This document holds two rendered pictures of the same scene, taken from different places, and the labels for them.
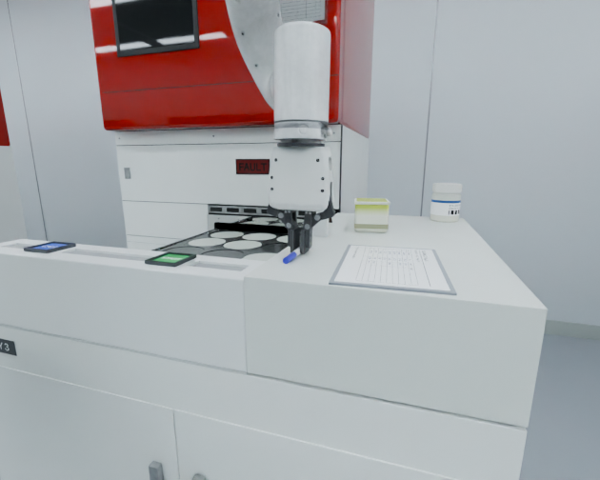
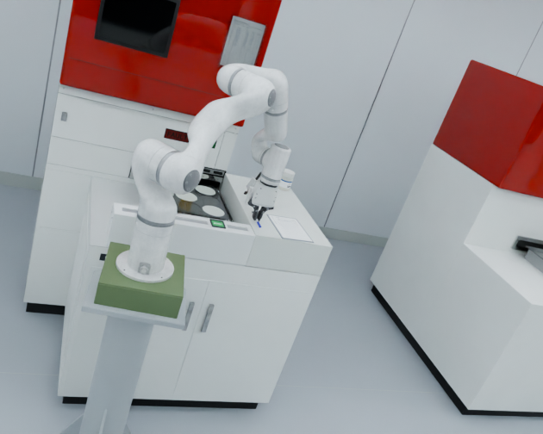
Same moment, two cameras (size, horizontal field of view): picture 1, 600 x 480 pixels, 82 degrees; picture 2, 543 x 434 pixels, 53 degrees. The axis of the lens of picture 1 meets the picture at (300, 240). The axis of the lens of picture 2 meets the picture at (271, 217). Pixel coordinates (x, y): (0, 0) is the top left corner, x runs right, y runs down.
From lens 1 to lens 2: 187 cm
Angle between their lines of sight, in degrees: 41
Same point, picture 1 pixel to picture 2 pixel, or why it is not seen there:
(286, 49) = (279, 158)
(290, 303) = (269, 244)
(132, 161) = (72, 108)
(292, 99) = (276, 173)
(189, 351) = (224, 259)
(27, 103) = not seen: outside the picture
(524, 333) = (326, 252)
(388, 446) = (284, 284)
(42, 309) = not seen: hidden behind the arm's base
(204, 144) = (143, 112)
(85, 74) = not seen: outside the picture
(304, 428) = (259, 282)
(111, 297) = (196, 238)
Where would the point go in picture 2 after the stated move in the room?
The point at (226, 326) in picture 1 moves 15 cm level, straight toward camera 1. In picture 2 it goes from (243, 250) to (269, 269)
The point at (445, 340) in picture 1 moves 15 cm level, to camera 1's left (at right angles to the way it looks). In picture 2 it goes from (308, 254) to (280, 255)
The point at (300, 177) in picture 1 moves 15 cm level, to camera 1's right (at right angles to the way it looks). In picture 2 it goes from (268, 196) to (296, 197)
